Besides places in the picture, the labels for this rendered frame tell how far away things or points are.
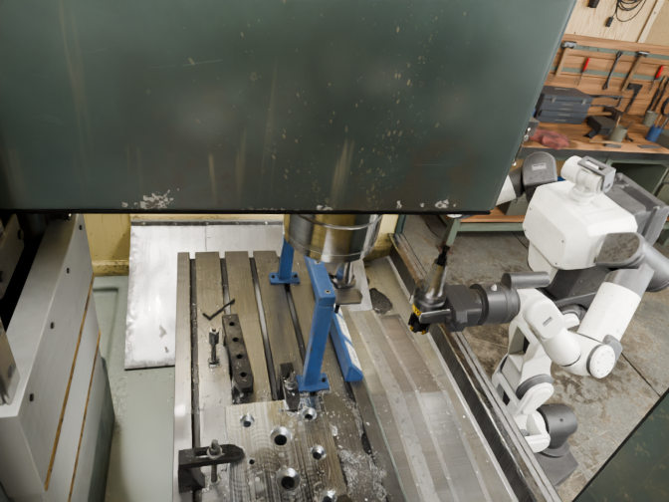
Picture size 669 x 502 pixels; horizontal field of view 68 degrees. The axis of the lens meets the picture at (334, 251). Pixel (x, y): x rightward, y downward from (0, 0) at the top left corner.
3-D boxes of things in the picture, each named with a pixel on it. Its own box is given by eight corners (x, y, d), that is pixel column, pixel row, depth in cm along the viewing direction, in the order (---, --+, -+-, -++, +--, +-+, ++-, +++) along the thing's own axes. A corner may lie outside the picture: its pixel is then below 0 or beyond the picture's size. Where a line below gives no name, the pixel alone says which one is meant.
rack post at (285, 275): (297, 273, 169) (308, 198, 152) (300, 283, 165) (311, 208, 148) (268, 274, 167) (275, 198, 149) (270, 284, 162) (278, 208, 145)
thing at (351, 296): (358, 289, 119) (359, 287, 118) (365, 304, 115) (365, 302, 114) (331, 291, 117) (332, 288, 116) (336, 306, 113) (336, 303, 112)
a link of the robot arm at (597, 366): (564, 367, 128) (604, 292, 129) (612, 388, 116) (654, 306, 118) (542, 351, 122) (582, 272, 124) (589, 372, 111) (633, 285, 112)
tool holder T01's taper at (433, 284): (416, 283, 97) (425, 256, 93) (435, 280, 99) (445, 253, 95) (427, 298, 94) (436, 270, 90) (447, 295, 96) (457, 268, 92)
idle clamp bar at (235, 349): (237, 329, 144) (238, 313, 140) (255, 401, 125) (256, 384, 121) (220, 331, 143) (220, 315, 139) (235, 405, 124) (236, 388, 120)
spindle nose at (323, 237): (271, 213, 86) (277, 149, 79) (354, 208, 92) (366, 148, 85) (297, 270, 74) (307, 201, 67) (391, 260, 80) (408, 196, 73)
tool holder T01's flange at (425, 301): (407, 290, 99) (410, 280, 98) (433, 286, 101) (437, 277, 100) (422, 311, 95) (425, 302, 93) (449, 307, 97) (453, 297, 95)
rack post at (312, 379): (325, 375, 136) (342, 293, 118) (330, 390, 131) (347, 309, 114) (289, 377, 133) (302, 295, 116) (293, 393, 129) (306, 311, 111)
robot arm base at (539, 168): (516, 185, 167) (550, 170, 164) (533, 215, 161) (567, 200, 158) (511, 162, 155) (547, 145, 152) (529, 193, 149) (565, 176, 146)
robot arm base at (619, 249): (618, 286, 134) (646, 251, 132) (657, 305, 122) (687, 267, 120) (583, 259, 129) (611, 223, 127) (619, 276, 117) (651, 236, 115)
